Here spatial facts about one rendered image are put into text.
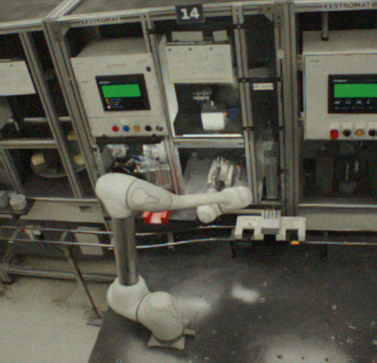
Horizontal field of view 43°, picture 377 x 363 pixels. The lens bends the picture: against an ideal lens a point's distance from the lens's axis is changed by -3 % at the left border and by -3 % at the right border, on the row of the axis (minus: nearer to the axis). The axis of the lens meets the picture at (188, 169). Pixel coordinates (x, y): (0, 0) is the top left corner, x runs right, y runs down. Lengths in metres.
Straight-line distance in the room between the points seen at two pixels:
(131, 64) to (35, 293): 2.12
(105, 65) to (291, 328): 1.55
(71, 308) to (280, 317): 1.71
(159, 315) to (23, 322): 1.67
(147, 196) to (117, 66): 0.73
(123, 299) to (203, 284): 0.50
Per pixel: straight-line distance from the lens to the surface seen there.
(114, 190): 2.08
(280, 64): 2.27
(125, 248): 2.24
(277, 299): 2.59
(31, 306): 3.84
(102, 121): 2.61
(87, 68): 2.48
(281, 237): 2.61
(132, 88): 2.41
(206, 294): 2.64
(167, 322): 2.32
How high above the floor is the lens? 2.73
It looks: 37 degrees down
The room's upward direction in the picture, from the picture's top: 10 degrees counter-clockwise
